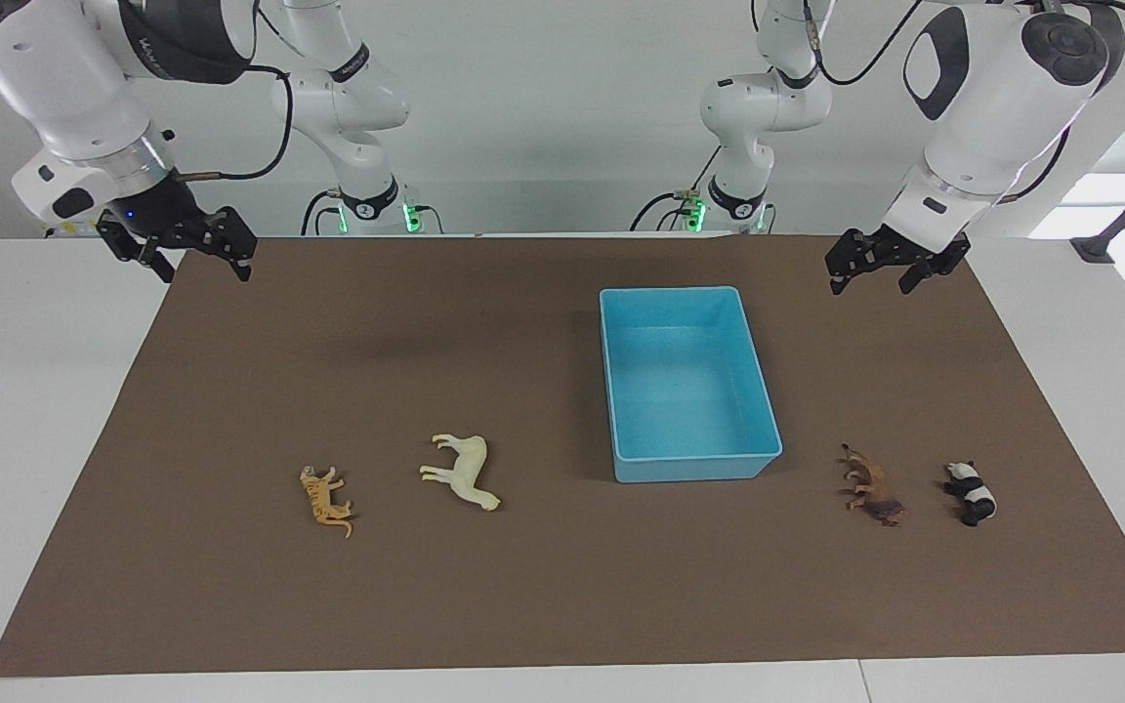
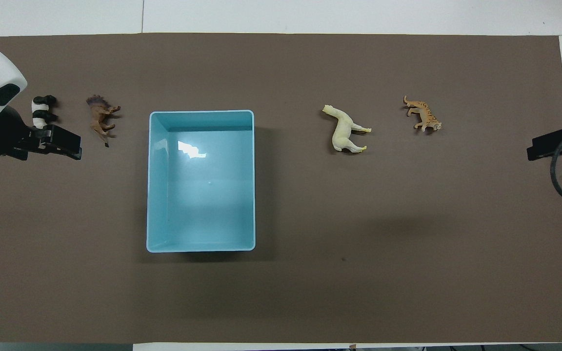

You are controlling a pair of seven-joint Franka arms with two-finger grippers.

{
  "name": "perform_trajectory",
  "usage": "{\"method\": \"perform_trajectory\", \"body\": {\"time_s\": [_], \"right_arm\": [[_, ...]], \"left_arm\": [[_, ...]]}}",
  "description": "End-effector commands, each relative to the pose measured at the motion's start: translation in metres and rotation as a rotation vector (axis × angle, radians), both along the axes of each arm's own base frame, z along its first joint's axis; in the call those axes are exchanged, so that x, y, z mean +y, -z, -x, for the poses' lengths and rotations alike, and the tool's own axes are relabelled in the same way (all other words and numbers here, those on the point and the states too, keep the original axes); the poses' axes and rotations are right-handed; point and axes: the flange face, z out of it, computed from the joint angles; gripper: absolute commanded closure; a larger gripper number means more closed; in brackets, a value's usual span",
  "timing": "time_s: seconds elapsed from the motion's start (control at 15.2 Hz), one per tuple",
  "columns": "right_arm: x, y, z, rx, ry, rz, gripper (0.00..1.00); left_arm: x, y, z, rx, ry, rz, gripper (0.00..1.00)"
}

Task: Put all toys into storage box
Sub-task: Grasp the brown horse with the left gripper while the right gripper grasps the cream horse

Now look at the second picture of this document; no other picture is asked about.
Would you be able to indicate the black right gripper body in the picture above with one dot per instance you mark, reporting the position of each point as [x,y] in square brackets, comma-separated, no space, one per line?
[549,144]

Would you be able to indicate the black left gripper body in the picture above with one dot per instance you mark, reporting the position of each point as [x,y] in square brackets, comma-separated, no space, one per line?
[61,141]

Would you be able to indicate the black and white panda toy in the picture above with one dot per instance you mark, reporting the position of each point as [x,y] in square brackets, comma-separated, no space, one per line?
[41,114]

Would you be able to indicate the brown lion toy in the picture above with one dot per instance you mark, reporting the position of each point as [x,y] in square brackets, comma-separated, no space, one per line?
[100,119]

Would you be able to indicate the orange striped tiger toy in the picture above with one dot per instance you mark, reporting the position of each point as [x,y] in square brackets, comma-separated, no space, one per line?
[426,116]

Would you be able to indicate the cream llama toy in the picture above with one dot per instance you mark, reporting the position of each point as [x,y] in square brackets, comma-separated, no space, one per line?
[342,131]

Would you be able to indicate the light blue storage box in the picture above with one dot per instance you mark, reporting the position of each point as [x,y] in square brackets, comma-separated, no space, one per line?
[203,195]

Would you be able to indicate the brown table mat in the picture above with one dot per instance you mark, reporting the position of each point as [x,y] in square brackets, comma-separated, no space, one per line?
[359,243]

